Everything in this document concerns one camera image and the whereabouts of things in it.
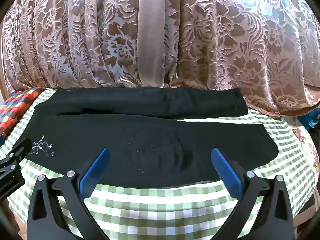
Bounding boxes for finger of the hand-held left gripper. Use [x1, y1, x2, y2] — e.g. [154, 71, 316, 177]
[9, 140, 33, 161]

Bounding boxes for green checked bed sheet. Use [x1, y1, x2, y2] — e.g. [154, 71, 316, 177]
[0, 87, 316, 240]

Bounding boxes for blue cloth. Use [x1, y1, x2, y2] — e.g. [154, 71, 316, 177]
[299, 109, 320, 129]

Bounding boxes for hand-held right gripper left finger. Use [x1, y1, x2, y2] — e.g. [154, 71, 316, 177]
[27, 147, 111, 240]

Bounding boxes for multicolour checked cloth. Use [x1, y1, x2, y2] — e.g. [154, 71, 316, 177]
[0, 87, 45, 140]

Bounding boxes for black pants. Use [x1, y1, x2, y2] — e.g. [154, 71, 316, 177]
[19, 88, 279, 188]

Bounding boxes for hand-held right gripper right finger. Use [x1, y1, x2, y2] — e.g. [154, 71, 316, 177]
[211, 148, 293, 240]

